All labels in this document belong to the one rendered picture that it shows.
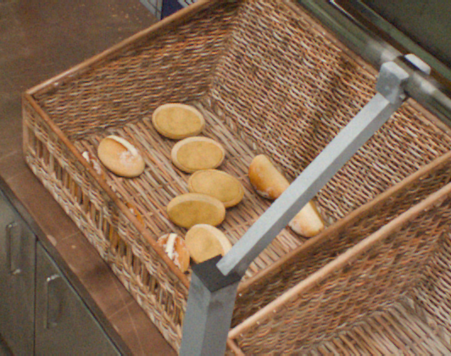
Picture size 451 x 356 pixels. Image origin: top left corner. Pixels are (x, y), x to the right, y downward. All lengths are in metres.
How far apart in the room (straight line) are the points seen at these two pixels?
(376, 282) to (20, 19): 1.00
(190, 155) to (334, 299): 0.42
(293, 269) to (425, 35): 0.42
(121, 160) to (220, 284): 0.66
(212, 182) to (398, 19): 0.41
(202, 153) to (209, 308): 0.66
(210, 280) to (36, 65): 1.00
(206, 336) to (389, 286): 0.49
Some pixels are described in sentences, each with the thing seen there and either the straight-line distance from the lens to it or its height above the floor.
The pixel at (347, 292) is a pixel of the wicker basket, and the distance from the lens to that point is 1.49.
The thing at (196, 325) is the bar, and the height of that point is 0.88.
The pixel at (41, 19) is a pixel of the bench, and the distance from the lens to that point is 2.14.
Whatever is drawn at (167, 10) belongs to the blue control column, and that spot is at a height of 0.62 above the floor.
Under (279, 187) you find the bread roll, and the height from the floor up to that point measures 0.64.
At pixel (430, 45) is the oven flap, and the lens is 1.56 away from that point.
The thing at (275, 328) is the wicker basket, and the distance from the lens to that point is 1.41.
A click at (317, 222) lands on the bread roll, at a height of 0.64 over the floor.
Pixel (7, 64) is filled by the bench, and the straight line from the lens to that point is 2.01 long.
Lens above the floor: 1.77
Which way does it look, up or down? 42 degrees down
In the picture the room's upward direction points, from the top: 9 degrees clockwise
